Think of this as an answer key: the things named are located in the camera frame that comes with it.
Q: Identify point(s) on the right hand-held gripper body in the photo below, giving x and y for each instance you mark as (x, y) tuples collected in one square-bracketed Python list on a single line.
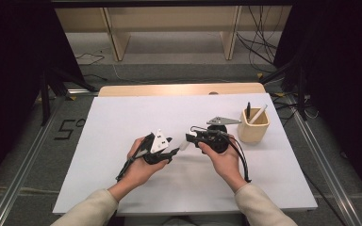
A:
[(221, 121)]

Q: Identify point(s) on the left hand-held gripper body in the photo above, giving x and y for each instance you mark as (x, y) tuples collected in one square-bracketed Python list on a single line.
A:
[(159, 142)]

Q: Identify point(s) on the white pen cap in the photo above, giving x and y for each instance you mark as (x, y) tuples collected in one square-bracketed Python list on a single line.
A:
[(185, 145)]

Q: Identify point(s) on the black pen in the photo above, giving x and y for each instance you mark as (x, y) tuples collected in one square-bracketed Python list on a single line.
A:
[(248, 109)]

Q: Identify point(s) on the beige pen holder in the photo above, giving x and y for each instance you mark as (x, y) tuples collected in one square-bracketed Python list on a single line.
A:
[(251, 133)]

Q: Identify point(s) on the white pen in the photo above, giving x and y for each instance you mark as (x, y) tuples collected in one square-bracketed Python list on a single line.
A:
[(259, 114)]

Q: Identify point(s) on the person's left hand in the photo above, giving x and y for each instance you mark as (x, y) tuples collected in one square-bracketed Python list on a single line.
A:
[(138, 175)]

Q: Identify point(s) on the person's right hand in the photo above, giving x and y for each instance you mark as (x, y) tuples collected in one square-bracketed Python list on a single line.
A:
[(226, 163)]

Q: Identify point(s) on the small dark table grommet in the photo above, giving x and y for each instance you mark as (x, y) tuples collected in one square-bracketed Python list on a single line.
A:
[(213, 93)]

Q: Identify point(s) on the yellow tape piece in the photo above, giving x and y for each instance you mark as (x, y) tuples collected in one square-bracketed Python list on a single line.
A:
[(259, 75), (71, 98), (279, 94)]

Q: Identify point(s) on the black tripod stand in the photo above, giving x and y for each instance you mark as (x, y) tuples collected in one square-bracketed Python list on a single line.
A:
[(45, 103), (301, 94)]

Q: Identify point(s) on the light wooden shelf unit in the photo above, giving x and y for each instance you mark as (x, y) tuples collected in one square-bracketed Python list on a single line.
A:
[(119, 40)]

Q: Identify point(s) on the dark curtain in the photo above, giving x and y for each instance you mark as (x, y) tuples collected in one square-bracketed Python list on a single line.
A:
[(12, 78), (342, 78)]

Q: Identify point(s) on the short metal floor rail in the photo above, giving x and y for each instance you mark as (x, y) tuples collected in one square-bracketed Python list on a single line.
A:
[(81, 91)]

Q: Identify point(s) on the long metal floor rail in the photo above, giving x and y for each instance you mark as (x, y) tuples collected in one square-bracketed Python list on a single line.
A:
[(19, 180), (326, 175)]

